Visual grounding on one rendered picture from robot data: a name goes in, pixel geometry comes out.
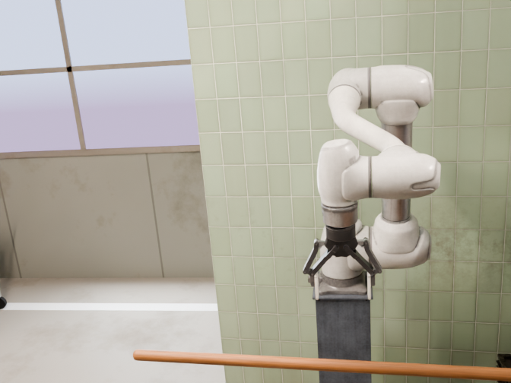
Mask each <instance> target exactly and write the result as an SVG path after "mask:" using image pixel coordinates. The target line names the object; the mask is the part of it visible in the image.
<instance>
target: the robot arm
mask: <svg viewBox="0 0 511 383"><path fill-rule="evenodd" d="M370 69H371V89H370ZM327 96H328V105H329V107H330V110H331V112H332V118H333V119H334V122H335V124H336V125H337V126H338V127H339V128H340V129H341V130H342V131H343V132H345V133H346V134H348V135H350V136H351V137H353V138H356V139H357V140H359V141H362V142H363V143H365V144H367V145H369V146H371V147H373V148H375V149H377V150H378V151H380V152H381V153H380V154H379V156H374V157H366V156H361V155H359V151H358V149H357V147H356V146H355V145H354V143H353V142H352V141H350V140H348V139H337V140H332V141H328V142H326V143H324V144H323V146H322V148H321V150H320V154H319V161H318V168H317V185H318V190H319V194H320V197H321V201H322V203H321V206H322V214H323V223H324V224H325V226H324V229H323V231H322V237H321V240H319V239H317V238H316V239H315V240H314V247H313V250H312V251H311V253H310V255H309V257H308V259H307V261H306V263H305V265H304V267H303V273H304V274H308V275H309V276H308V278H309V279H308V283H310V285H311V286H314V287H315V291H316V300H318V299H319V295H321V296H323V295H330V294H338V295H362V296H365V295H366V294H367V290H368V299H371V286H375V275H376V274H381V273H382V269H405V268H410V267H416V266H418V265H421V264H423V263H425V262H426V261H427V260H428V259H429V258H430V253H431V246H432V242H431V236H430V234H429V233H428V231H427V230H426V229H425V228H424V227H422V226H418V221H417V218H416V217H415V216H414V215H413V214H412V213H411V198H420V197H423V196H426V195H430V194H432V193H434V192H435V191H436V190H437V189H438V188H439V186H440V172H441V165H440V163H439V162H438V161H437V159H435V158H434V157H432V156H429V155H427V154H419V153H418V152H417V151H415V150H414V149H412V131H413V121H414V120H415V119H416V117H417V114H418V112H419V110H420V108H421V107H425V106H427V105H428V104H429V103H430V102H431V100H432V99H433V80H432V75H431V73H430V72H428V71H426V70H424V69H422V68H419V67H416V66H412V65H380V66H376V67H369V68H344V69H341V70H340V71H338V72H337V73H336V74H335V75H334V77H333V78H332V79H331V81H330V84H329V86H328V93H327ZM358 109H375V110H376V114H377V117H378V119H379V120H380V121H381V128H380V127H378V126H376V125H374V124H373V123H371V122H368V121H367V120H366V119H363V118H361V117H359V116H358V115H357V114H356V111H357V110H358ZM371 167H372V184H371ZM364 198H381V199H382V213H381V214H379V215H378V216H377V217H376V219H375V223H374V225H373V226H365V225H363V224H362V222H361V220H360V219H358V209H357V206H358V201H357V200H360V199H364ZM369 236H370V241H369ZM319 249H320V259H319V260H318V261H317V262H316V263H315V264H314V266H313V267H312V268H310V267H311V265H312V263H313V261H314V259H315V257H316V254H317V252H318V250H319ZM320 268H322V270H321V271H320V272H319V274H318V271H319V269H320ZM365 270H366V271H365ZM366 275H367V288H366V286H365V276H366ZM319 285H320V286H319Z"/></svg>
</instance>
